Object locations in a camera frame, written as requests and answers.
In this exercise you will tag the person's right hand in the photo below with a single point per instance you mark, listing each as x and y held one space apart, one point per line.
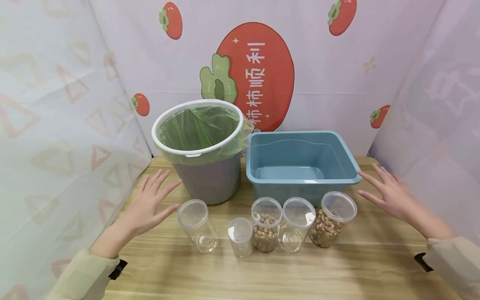
395 198

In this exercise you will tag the person's left hand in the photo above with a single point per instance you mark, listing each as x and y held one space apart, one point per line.
144 210

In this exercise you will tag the person's right thumb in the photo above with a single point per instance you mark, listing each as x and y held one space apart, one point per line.
369 197

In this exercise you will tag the person's left index finger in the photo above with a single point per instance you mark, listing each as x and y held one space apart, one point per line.
170 188

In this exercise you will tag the person's right fingers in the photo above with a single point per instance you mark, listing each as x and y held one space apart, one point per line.
395 180

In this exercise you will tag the person's right middle finger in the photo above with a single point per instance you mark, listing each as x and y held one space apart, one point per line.
379 174

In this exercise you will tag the person's left little finger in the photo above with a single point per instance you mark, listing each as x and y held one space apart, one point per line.
143 184

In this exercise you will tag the person's left ring finger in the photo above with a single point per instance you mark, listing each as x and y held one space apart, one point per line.
154 179

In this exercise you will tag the person's left thumb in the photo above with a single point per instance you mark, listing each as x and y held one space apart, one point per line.
170 210

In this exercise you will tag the person's left middle finger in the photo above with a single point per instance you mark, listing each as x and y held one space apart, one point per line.
163 180

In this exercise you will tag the person's right index finger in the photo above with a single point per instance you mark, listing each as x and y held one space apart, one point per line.
369 179

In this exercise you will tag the person's left forearm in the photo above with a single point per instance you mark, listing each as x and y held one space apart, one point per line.
95 260

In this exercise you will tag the person's right forearm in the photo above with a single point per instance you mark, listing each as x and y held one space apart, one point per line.
450 254

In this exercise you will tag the tall empty clear jar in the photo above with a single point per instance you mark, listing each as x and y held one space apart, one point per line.
198 229

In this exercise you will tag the full clear peanut jar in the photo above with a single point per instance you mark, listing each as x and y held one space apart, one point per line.
333 216

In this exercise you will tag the grey bin with white rim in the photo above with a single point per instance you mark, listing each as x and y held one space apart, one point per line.
212 181

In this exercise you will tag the pile of peanuts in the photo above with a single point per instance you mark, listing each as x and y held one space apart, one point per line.
265 239
324 231

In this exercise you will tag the green plastic bin bag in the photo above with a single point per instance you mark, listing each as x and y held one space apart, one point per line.
198 129

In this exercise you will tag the blue plastic basin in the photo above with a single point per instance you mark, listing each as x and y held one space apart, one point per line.
300 166

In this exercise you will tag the short empty clear jar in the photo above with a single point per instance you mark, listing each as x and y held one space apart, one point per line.
240 239

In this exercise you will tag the black wrist band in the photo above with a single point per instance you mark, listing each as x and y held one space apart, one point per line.
118 269
423 261

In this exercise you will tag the wide empty clear jar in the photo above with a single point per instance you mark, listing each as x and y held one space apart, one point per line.
294 227

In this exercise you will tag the half-full clear peanut jar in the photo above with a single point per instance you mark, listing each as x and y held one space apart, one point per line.
266 216

